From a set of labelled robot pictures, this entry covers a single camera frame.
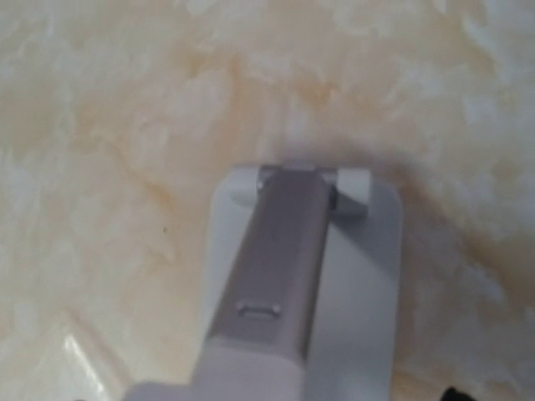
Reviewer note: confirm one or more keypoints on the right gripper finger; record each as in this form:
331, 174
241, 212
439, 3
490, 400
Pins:
453, 394

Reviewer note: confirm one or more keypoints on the white folding phone stand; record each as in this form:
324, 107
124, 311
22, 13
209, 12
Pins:
300, 288

